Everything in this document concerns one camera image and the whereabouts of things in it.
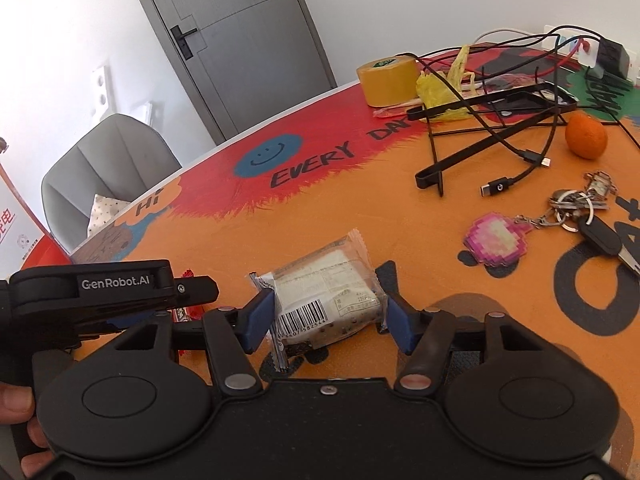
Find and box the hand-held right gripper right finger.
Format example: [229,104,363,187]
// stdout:
[387,293,597,399]

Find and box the black door handle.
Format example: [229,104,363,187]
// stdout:
[170,25,209,61]

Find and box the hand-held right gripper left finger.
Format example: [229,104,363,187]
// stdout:
[102,290,278,397]

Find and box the black wire stand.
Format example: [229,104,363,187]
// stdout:
[406,82,582,197]

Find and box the red snack packet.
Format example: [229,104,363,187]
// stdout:
[170,268,203,325]

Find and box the white and orange paper bag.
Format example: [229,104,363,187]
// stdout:
[0,137,74,281]

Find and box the black wire basket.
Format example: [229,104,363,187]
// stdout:
[415,35,601,199]

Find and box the yellow plastic bag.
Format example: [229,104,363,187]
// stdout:
[416,45,484,122]

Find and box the yellow tape roll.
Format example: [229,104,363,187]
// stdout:
[356,55,420,108]

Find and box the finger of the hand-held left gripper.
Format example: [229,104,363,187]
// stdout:
[172,276,220,309]
[102,311,173,331]

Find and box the grey door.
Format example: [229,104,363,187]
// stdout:
[122,0,339,144]

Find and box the grey chair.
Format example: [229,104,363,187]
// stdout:
[41,114,183,254]

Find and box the white wall socket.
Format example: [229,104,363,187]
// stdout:
[91,64,112,111]

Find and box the bunch of keys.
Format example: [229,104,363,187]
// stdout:
[547,170,640,279]

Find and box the orange tangerine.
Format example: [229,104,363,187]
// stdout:
[565,111,610,160]

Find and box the colourful printed table mat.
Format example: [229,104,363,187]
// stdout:
[70,42,640,480]

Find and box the person's left hand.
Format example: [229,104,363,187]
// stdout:
[0,381,55,480]

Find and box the white cable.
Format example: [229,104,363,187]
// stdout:
[472,26,549,45]

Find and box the black charger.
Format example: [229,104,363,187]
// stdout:
[597,37,634,79]

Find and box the black usb cable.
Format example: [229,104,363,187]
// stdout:
[417,55,555,169]

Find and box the clear white barcode snack packet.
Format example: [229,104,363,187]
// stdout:
[247,229,390,376]

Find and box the pink pixel keychain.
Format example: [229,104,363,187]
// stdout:
[464,212,532,267]

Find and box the dotted cushion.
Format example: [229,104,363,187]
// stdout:
[87,194,132,239]

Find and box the white power strip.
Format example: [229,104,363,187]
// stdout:
[542,24,640,82]

